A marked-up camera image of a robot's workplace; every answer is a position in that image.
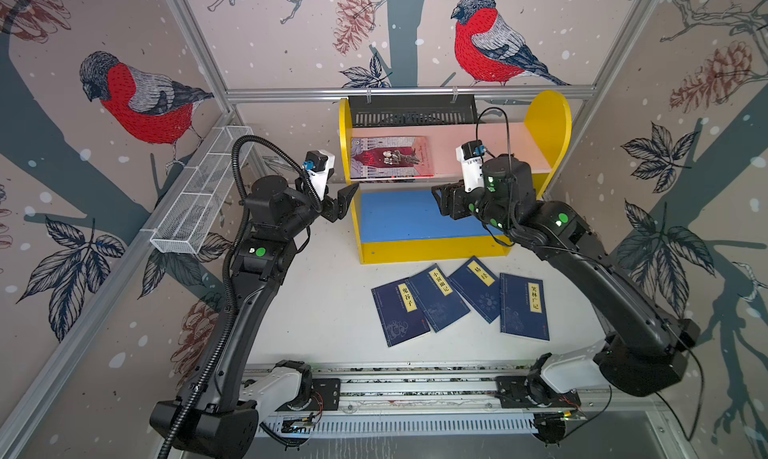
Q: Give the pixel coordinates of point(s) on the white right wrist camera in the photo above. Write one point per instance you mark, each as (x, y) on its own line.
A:
(470, 155)

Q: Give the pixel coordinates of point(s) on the aluminium top crossbar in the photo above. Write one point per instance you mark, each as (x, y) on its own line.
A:
(516, 93)

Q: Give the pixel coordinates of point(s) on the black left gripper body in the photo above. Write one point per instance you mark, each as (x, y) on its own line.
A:
(329, 210)

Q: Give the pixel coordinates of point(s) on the navy book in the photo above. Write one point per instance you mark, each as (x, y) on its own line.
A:
(523, 308)
(478, 286)
(398, 312)
(441, 304)

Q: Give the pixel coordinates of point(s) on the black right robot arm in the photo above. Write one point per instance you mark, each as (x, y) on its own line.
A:
(647, 351)

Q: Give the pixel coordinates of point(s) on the red illustrated book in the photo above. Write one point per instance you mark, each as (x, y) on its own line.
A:
(389, 158)

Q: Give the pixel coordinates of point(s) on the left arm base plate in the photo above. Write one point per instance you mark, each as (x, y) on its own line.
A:
(325, 396)

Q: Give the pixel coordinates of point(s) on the white wire mesh basket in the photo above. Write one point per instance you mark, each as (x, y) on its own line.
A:
(192, 215)

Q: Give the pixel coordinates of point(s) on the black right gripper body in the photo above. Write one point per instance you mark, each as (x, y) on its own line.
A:
(462, 205)

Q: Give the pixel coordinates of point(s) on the yellow shelf with coloured boards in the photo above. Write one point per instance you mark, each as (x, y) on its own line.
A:
(399, 221)

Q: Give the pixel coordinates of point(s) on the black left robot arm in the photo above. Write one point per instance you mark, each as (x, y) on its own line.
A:
(207, 416)

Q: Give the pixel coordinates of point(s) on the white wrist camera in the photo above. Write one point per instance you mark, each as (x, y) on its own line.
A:
(470, 155)
(319, 165)

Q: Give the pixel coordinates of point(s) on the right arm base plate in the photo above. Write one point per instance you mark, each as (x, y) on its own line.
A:
(518, 392)

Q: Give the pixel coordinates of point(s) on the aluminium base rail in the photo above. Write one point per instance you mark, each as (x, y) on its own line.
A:
(402, 400)

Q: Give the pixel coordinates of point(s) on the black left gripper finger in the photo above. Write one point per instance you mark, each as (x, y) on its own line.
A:
(342, 207)
(338, 190)

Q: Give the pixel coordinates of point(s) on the black perforated tray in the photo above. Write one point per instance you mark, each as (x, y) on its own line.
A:
(416, 110)

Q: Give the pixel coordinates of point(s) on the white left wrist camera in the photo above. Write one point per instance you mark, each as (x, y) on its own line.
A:
(319, 165)

